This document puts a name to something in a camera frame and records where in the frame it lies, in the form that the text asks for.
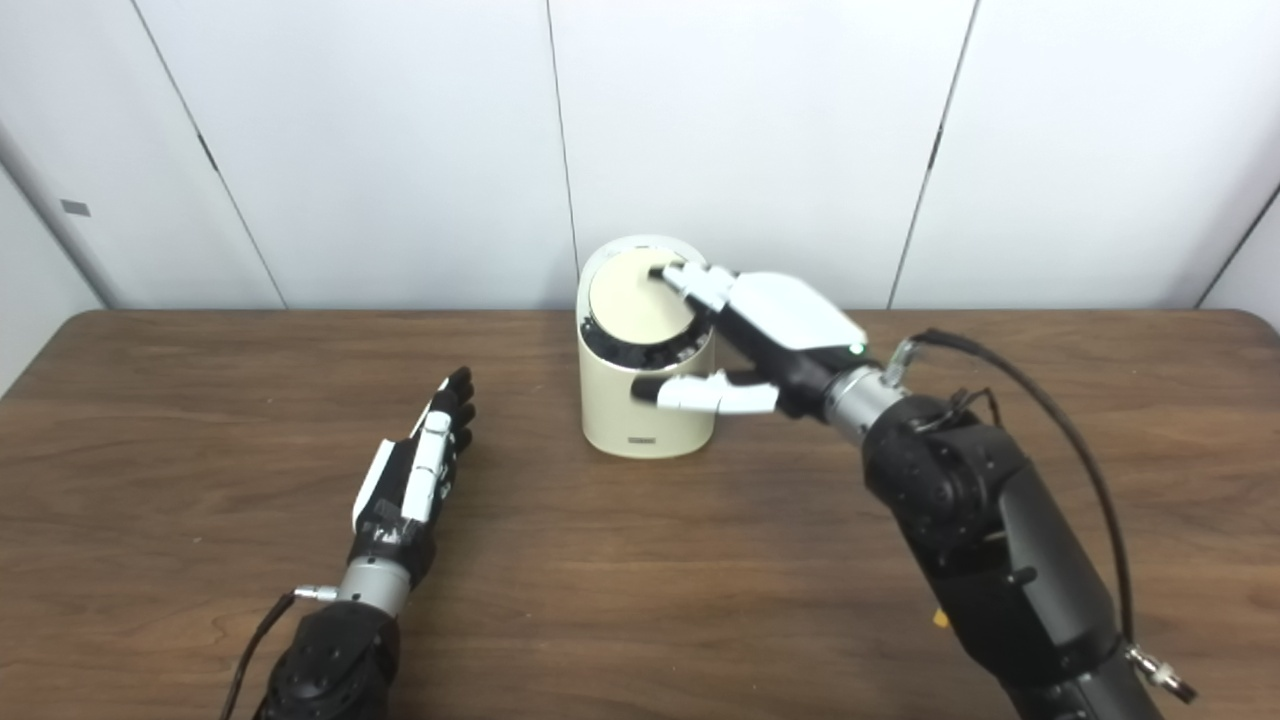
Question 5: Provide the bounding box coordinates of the white and black right hand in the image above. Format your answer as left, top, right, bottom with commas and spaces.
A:
630, 262, 881, 421

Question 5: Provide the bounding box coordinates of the white and black left hand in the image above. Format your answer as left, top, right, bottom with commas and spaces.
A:
351, 367, 476, 591

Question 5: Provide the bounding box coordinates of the round cream bin lid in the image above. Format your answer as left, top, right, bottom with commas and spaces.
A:
588, 248, 701, 346

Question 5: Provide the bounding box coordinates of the cream-colored bin body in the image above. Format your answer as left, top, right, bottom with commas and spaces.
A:
577, 235, 718, 460

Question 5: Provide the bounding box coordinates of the black bin liner bag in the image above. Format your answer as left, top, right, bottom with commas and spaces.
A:
583, 315, 713, 371

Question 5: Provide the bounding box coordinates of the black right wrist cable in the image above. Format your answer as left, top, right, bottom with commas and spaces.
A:
885, 328, 1199, 703

